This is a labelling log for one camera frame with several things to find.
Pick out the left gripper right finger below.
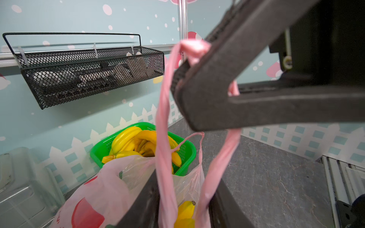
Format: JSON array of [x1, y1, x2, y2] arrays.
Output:
[[209, 180, 254, 228]]

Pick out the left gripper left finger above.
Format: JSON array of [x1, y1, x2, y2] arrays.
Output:
[[116, 172, 160, 228]]

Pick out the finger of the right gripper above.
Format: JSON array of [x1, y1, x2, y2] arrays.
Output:
[[171, 1, 317, 94], [172, 80, 365, 131]]

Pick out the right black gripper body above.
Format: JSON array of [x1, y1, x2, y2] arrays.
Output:
[[267, 0, 365, 89]]

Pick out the yellow banana bunch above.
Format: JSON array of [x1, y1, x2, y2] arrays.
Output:
[[174, 201, 196, 228]]

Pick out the pink plastic bag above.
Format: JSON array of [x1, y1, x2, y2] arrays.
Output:
[[51, 39, 241, 228]]

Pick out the green plastic basket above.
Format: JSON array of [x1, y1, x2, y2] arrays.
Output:
[[89, 122, 197, 177]]

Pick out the bananas in green basket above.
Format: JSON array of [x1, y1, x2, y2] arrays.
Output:
[[101, 126, 183, 174]]

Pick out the clear plastic storage box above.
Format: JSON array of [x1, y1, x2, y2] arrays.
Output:
[[1, 147, 65, 228]]

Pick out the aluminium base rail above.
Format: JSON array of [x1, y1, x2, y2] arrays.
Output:
[[319, 156, 365, 228]]

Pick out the black wire mesh basket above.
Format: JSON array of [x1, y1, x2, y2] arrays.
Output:
[[9, 40, 165, 109]]

